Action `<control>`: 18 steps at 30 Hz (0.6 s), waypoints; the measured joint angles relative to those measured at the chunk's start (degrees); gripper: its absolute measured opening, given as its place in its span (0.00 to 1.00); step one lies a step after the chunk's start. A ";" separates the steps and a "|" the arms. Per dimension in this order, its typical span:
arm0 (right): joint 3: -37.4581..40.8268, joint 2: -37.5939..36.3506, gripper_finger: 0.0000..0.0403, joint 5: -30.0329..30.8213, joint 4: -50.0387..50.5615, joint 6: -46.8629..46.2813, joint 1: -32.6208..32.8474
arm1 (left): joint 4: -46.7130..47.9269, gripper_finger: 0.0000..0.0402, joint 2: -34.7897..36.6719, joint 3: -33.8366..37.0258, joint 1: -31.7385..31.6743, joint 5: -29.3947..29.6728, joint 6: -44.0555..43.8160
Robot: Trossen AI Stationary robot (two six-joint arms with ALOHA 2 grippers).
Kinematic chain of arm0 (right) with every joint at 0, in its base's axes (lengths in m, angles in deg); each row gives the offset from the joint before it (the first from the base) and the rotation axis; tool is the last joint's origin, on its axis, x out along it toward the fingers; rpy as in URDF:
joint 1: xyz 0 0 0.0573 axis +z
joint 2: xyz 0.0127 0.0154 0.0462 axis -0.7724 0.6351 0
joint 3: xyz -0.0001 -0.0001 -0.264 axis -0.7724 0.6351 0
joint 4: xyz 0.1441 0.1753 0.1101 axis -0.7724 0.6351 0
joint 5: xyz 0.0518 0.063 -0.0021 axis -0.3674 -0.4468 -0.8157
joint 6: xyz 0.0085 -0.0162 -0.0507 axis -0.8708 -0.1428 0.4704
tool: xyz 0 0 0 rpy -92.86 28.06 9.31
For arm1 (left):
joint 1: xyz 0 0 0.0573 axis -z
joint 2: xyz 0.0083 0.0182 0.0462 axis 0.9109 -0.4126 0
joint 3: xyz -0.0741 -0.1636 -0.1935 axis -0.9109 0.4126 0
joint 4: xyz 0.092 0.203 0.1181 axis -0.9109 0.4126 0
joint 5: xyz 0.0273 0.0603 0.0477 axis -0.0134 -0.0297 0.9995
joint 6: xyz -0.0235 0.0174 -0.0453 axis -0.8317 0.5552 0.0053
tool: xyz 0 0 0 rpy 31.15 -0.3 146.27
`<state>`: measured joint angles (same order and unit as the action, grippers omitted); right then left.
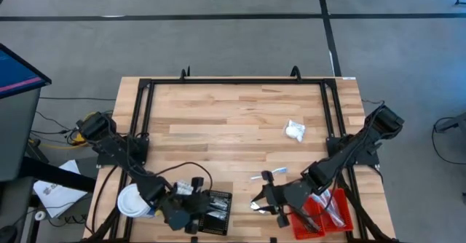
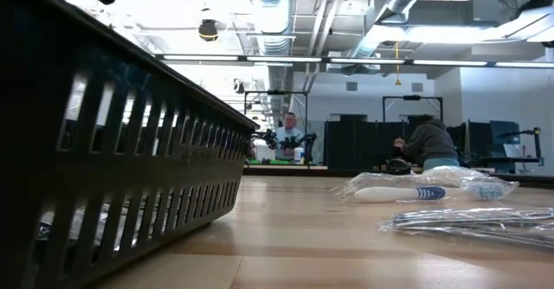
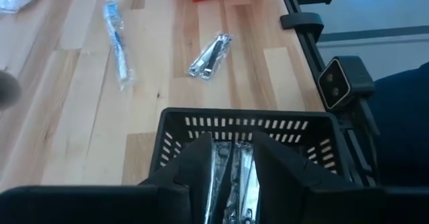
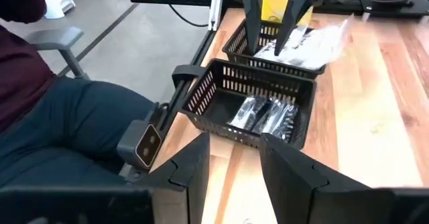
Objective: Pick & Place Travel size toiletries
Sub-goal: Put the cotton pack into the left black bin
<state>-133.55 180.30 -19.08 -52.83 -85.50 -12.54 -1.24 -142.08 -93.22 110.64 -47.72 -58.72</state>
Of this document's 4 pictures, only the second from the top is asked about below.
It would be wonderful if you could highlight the blue toothbrush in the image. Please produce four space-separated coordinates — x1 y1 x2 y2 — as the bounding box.
331 170 520 204

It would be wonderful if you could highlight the person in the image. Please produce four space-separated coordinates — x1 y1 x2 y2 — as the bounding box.
402 113 461 172
380 136 410 169
274 111 306 161

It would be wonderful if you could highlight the black partition panel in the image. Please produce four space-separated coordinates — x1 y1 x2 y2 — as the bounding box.
323 119 410 169

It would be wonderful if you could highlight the long ceiling light strip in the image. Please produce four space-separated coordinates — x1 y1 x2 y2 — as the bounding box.
159 53 554 68

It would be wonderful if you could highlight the black slotted plastic basket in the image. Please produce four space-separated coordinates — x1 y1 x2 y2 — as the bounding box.
0 0 260 289

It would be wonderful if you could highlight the clear bag of white cotton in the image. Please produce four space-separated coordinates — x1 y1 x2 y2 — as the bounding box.
422 164 489 185

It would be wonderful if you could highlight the silver nail clipper in wrapper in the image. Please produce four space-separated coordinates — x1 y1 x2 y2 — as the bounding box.
378 206 554 250

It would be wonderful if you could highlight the background monitor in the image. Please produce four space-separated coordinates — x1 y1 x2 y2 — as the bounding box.
490 119 522 146

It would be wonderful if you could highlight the black background station frame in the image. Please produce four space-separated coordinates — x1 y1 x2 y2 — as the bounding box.
243 89 309 163
382 93 446 125

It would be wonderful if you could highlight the silver spiral ceiling duct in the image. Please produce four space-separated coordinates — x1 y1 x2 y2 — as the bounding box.
248 0 300 117
345 0 438 61

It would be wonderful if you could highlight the black overhead camera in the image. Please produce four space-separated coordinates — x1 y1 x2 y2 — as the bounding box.
196 18 220 43

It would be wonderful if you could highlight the yellow hanging cord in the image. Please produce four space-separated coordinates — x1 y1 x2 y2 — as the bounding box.
392 41 403 87

